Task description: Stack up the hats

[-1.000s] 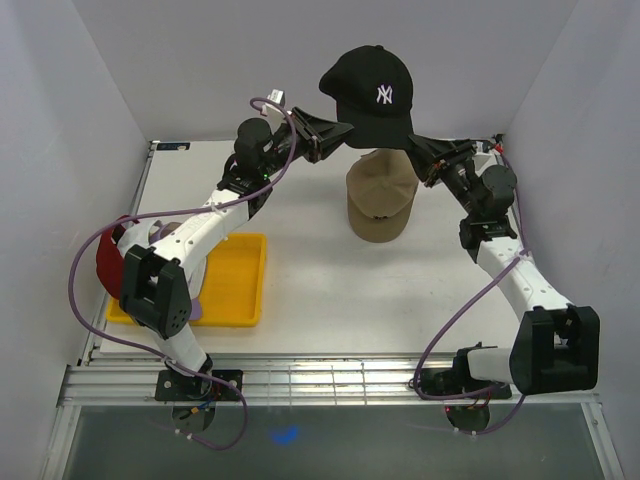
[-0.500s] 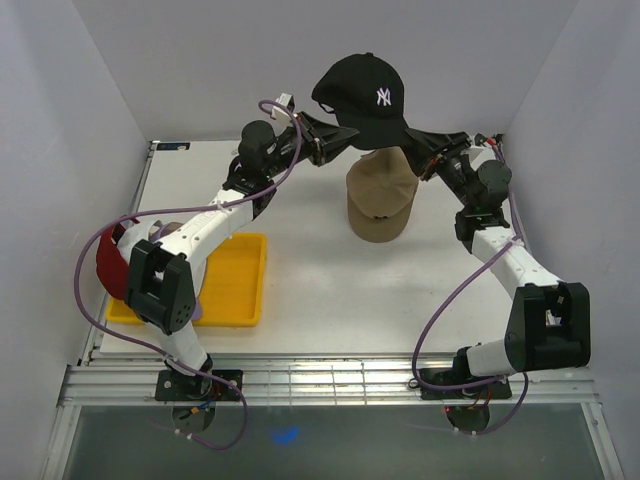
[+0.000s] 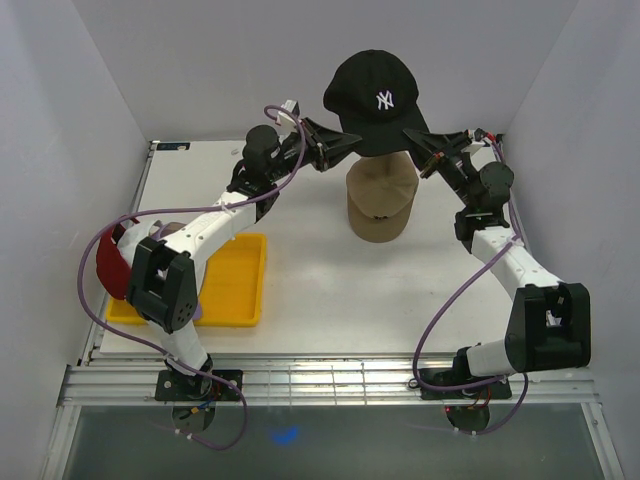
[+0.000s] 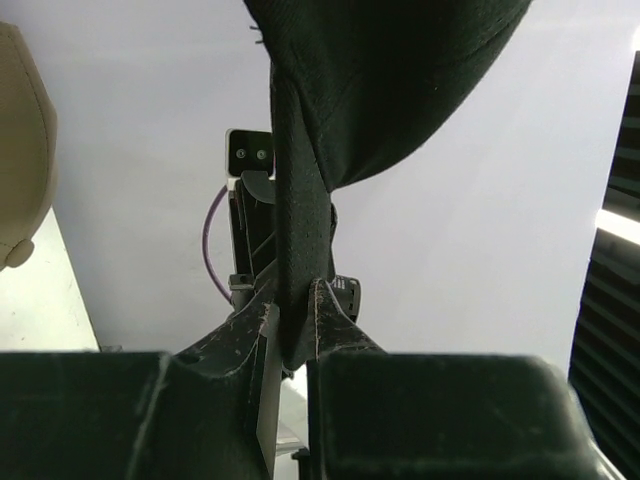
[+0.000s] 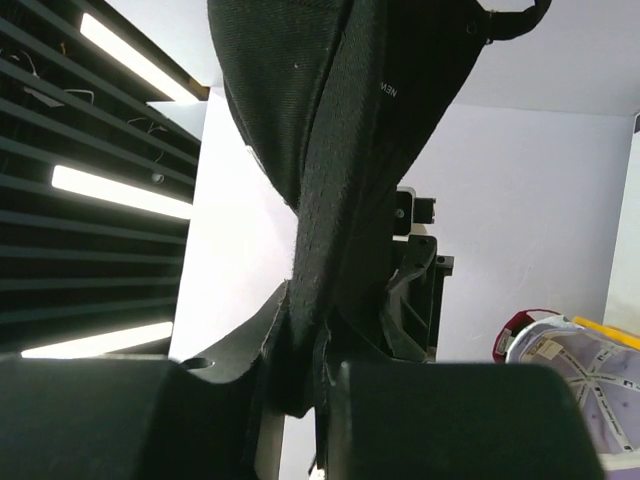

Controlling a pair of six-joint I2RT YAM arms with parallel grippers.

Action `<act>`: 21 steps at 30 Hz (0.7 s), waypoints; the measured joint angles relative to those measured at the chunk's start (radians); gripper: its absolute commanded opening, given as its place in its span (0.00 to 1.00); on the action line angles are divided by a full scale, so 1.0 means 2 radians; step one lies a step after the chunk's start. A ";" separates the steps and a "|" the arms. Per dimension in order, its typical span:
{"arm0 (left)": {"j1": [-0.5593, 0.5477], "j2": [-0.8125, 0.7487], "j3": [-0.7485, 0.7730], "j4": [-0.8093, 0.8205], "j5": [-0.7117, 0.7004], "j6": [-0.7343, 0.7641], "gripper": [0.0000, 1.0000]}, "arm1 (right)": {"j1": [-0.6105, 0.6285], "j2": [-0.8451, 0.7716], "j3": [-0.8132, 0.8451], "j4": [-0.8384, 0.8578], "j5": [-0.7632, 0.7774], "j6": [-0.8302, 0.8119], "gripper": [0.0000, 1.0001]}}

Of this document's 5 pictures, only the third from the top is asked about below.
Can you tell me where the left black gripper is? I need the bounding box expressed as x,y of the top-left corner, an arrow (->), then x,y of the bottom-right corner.
268,118 -> 363,184

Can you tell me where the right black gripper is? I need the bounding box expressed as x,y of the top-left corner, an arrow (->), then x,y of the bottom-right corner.
398,129 -> 476,210

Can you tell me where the black NY baseball cap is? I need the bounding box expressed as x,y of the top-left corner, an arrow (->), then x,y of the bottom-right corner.
323,49 -> 429,157

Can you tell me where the beige baseball cap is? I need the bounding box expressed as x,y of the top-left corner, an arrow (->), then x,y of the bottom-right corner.
345,152 -> 419,243

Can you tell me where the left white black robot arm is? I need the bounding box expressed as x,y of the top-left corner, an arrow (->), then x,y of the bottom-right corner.
125,118 -> 362,400

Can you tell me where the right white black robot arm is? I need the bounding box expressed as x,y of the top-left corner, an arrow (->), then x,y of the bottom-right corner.
403,128 -> 592,397

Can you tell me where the left table corner label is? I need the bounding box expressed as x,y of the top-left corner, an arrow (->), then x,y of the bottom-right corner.
156,142 -> 191,151

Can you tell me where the yellow plastic tray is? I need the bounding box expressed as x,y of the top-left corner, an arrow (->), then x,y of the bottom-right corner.
106,233 -> 267,328

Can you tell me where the purple cap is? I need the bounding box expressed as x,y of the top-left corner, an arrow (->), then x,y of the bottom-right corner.
149,220 -> 207,321

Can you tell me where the white cap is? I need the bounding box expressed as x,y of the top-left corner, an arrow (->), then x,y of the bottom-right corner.
111,219 -> 155,300

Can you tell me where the red baseball cap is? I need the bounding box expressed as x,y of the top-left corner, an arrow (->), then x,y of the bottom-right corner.
96,218 -> 140,300

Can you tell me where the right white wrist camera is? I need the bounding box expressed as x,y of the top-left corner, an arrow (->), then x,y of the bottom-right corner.
464,128 -> 501,155

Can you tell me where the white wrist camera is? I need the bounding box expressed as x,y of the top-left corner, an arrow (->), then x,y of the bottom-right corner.
464,128 -> 501,155
275,99 -> 300,136

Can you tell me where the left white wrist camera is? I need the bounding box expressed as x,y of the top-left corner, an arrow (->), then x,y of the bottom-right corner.
275,99 -> 300,136

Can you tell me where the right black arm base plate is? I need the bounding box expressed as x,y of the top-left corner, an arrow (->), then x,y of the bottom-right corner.
408,368 -> 512,400

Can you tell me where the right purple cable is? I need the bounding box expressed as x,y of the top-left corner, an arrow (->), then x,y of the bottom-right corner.
407,132 -> 531,436

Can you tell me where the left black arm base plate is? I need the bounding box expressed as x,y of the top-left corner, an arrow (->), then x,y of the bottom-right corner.
154,369 -> 240,402

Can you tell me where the aluminium frame rail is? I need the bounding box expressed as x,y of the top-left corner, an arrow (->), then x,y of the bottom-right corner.
60,141 -> 598,407

